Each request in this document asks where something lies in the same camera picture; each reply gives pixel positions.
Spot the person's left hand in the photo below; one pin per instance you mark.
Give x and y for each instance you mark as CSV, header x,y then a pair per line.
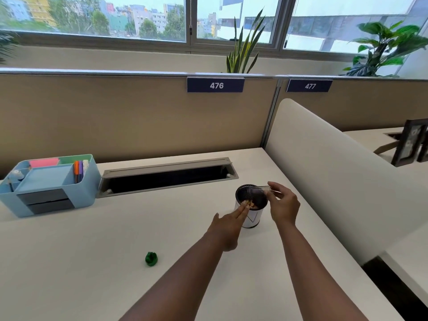
x,y
225,230

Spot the person's right hand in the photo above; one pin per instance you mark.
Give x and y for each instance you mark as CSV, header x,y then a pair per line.
x,y
285,207

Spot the person's left fingers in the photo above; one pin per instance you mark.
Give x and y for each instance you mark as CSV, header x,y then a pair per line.
x,y
242,210

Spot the person's right thumb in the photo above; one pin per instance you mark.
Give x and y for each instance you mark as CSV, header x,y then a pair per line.
x,y
271,195

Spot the small tan pieces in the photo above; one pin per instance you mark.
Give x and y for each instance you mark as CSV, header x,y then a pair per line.
x,y
248,204

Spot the white can with black inside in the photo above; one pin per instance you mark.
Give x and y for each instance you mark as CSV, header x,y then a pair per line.
x,y
253,215

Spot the white desk divider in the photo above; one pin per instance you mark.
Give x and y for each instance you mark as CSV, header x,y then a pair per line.
x,y
334,177

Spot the green cap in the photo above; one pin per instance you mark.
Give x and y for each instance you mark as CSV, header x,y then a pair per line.
x,y
151,259

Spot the small dark blue desk label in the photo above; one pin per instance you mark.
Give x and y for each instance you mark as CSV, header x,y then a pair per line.
x,y
309,86

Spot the wide dark blue desk label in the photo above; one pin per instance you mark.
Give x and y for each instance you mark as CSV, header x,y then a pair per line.
x,y
215,85

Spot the narrow beige partition panel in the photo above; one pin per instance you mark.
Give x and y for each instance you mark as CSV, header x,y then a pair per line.
x,y
361,103

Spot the snake plant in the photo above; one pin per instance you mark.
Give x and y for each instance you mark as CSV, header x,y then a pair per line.
x,y
241,53

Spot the wide beige partition panel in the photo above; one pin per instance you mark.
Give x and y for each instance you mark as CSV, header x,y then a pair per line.
x,y
117,120

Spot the white eraser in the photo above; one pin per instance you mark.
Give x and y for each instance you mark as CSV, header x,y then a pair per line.
x,y
85,165

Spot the purple marker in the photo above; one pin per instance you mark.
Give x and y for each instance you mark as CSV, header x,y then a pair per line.
x,y
80,168

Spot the orange marker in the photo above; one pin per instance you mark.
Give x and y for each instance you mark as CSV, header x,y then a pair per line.
x,y
76,168

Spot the green sticky notes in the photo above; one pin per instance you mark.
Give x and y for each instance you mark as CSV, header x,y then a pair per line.
x,y
72,159

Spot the light blue desk organizer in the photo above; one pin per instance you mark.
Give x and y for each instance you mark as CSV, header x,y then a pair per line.
x,y
56,200

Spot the broad leaf plant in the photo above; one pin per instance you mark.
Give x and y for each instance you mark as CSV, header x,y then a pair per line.
x,y
384,46

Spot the pink sticky notes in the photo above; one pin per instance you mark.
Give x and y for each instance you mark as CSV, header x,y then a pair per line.
x,y
43,162

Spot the white correction tape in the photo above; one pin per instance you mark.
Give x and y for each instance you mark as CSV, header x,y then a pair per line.
x,y
16,176

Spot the dark spiky plant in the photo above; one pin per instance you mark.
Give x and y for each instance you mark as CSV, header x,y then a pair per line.
x,y
6,43

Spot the dark picture frame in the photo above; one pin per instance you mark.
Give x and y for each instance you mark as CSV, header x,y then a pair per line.
x,y
409,143

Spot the grey window frame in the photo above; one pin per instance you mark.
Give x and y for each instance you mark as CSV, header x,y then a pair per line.
x,y
190,33

